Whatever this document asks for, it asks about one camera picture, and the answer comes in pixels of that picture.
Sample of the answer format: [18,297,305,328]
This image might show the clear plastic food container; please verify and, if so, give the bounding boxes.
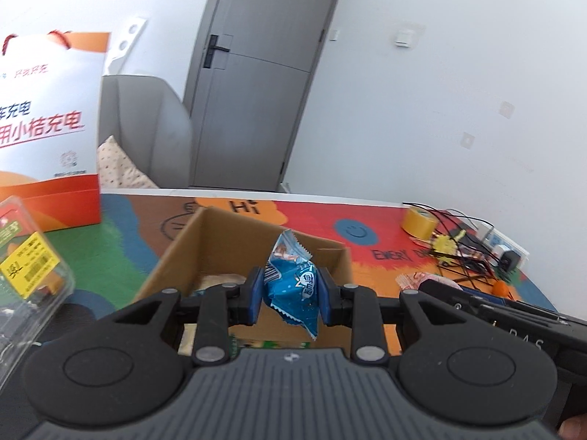
[0,195,76,377]

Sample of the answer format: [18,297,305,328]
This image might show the black charger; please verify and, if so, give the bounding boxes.
[497,252,524,275]

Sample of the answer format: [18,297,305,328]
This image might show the black door handle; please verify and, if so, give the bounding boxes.
[202,34,232,72]

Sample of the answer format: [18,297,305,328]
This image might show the blue candy packet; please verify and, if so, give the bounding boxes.
[263,229,324,342]

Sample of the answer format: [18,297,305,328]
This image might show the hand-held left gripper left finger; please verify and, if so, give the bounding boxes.
[110,268,264,363]

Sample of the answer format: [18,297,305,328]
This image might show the black cable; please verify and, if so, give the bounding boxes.
[404,202,500,285]

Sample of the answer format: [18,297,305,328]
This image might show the white power strip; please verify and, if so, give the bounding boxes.
[477,228,529,257]

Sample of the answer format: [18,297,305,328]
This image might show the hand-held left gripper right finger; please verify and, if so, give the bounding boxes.
[320,268,473,364]

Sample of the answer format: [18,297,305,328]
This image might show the yellow tape roll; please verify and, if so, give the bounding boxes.
[401,206,438,241]

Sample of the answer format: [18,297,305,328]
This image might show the red striped snack packet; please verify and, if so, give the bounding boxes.
[397,272,441,290]

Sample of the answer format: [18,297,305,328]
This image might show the dotted cushion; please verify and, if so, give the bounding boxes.
[96,135,159,188]

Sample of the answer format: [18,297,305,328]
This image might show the grey chair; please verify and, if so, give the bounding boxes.
[98,73,193,188]

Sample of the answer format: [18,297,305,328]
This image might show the orange white paper bag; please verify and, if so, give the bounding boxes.
[0,30,113,234]

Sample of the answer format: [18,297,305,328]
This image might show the green white cracker packet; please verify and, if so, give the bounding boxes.
[230,337,313,353]

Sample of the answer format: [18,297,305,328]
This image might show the grey door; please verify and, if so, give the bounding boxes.
[183,0,349,193]

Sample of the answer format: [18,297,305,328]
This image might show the cartoon table mat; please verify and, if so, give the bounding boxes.
[0,190,533,353]

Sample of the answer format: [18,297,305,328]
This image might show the cardboard box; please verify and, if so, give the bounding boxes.
[133,206,354,353]

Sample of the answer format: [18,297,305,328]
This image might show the person's right hand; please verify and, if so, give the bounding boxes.
[560,416,587,440]

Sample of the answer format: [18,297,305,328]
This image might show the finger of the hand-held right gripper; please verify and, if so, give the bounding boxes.
[419,279,482,305]

